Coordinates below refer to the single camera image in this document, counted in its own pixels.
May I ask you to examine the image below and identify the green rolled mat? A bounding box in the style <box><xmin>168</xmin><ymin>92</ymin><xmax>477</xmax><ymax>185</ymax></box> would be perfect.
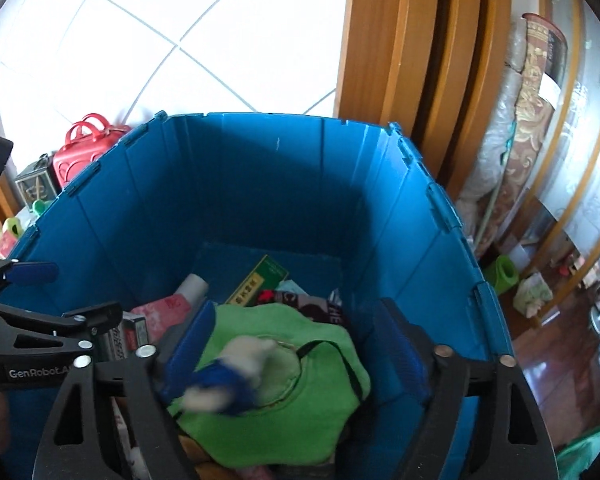
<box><xmin>481</xmin><ymin>255</ymin><xmax>521</xmax><ymax>296</ymax></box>

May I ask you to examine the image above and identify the dark gift bag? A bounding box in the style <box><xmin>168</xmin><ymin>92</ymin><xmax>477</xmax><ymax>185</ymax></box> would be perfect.
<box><xmin>14</xmin><ymin>153</ymin><xmax>62</xmax><ymax>207</ymax></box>

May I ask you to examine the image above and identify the white and green bag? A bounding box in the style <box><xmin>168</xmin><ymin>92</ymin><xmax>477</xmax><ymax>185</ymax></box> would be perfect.
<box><xmin>512</xmin><ymin>272</ymin><xmax>554</xmax><ymax>319</ymax></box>

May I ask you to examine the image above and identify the green plush cushion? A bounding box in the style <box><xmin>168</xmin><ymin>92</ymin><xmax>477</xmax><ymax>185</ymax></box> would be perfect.
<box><xmin>167</xmin><ymin>302</ymin><xmax>372</xmax><ymax>470</ymax></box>

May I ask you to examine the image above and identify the blue plastic crate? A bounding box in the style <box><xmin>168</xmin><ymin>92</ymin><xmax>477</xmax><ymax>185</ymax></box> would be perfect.
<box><xmin>0</xmin><ymin>111</ymin><xmax>514</xmax><ymax>480</ymax></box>

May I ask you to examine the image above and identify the green plastic bag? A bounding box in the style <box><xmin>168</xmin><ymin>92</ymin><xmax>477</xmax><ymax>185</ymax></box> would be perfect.
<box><xmin>555</xmin><ymin>421</ymin><xmax>600</xmax><ymax>480</ymax></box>

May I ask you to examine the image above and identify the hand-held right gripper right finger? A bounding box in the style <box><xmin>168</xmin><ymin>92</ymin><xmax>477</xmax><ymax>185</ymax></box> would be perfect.
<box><xmin>373</xmin><ymin>298</ymin><xmax>559</xmax><ymax>480</ymax></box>

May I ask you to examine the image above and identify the wooden door frame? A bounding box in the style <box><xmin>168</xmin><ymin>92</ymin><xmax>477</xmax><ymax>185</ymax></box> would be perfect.
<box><xmin>332</xmin><ymin>0</ymin><xmax>514</xmax><ymax>197</ymax></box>

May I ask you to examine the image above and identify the patterned rolled carpet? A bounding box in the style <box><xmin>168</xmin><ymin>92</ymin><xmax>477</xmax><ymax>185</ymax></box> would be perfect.
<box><xmin>497</xmin><ymin>12</ymin><xmax>570</xmax><ymax>266</ymax></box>

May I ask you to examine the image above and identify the pink tube with white cap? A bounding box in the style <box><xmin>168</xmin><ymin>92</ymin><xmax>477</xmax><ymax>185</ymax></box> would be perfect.
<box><xmin>129</xmin><ymin>294</ymin><xmax>202</xmax><ymax>345</ymax></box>

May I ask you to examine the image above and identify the plastic wrapped roll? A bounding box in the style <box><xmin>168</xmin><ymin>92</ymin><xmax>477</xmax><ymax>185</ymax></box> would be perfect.
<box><xmin>454</xmin><ymin>19</ymin><xmax>527</xmax><ymax>257</ymax></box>

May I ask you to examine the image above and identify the red suitcase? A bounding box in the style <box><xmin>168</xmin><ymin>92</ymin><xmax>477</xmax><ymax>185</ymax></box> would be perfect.
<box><xmin>52</xmin><ymin>113</ymin><xmax>132</xmax><ymax>192</ymax></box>

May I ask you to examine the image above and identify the red and white small box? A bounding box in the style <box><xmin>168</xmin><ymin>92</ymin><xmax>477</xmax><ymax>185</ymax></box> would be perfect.
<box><xmin>100</xmin><ymin>311</ymin><xmax>150</xmax><ymax>362</ymax></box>

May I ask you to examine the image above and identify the green box with yellow label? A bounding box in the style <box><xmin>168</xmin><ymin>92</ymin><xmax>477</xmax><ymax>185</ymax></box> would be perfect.
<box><xmin>224</xmin><ymin>254</ymin><xmax>289</xmax><ymax>307</ymax></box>

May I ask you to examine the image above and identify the white and blue plush toy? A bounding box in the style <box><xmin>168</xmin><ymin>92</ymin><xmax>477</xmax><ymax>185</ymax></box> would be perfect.
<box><xmin>181</xmin><ymin>335</ymin><xmax>282</xmax><ymax>417</ymax></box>

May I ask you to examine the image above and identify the green frog plush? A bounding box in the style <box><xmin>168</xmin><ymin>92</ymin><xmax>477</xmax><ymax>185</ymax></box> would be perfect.
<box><xmin>0</xmin><ymin>216</ymin><xmax>26</xmax><ymax>257</ymax></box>

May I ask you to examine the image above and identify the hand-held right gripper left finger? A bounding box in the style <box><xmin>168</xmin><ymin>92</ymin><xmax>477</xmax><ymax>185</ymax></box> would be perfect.
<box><xmin>40</xmin><ymin>302</ymin><xmax>217</xmax><ymax>480</ymax></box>

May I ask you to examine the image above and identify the black printed packet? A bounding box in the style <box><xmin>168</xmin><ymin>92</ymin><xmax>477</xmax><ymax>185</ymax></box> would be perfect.
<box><xmin>271</xmin><ymin>287</ymin><xmax>355</xmax><ymax>330</ymax></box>

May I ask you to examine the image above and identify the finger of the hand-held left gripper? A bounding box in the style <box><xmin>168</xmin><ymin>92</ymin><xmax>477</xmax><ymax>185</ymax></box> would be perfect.
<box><xmin>0</xmin><ymin>300</ymin><xmax>125</xmax><ymax>361</ymax></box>
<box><xmin>0</xmin><ymin>254</ymin><xmax>60</xmax><ymax>302</ymax></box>

